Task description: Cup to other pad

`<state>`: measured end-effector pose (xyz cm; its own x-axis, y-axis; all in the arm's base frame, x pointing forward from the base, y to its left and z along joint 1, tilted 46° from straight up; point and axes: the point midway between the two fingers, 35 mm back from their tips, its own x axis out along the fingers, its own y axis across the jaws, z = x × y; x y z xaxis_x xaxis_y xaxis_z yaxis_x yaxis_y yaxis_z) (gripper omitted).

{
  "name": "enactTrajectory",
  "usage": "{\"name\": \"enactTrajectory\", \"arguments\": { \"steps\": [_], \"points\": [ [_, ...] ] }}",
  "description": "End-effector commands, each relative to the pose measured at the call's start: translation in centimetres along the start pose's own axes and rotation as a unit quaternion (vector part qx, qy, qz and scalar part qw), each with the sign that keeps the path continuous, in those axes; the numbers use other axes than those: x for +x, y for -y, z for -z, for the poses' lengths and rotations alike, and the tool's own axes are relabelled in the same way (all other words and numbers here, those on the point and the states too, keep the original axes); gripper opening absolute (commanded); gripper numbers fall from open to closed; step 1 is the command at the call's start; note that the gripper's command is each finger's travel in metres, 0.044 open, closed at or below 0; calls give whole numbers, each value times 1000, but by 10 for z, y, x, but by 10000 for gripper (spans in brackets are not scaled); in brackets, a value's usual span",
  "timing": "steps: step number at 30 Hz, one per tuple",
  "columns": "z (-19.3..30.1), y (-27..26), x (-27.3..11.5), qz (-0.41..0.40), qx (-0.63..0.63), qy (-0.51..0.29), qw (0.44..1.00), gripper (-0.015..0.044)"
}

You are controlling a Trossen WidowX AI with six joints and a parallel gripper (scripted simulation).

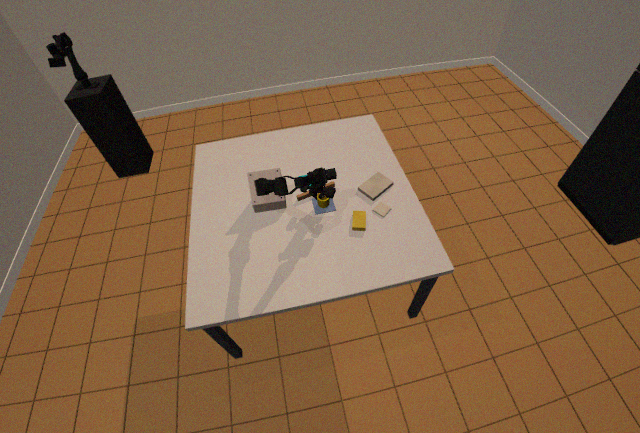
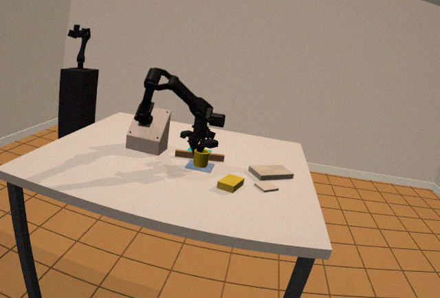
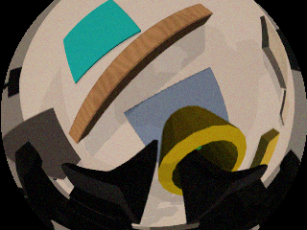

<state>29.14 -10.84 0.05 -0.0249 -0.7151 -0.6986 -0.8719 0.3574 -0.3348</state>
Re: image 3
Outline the small beige flat tile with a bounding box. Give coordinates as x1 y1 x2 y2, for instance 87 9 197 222
279 89 289 126

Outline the yellow rectangular block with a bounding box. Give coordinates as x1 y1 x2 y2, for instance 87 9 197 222
249 128 279 169

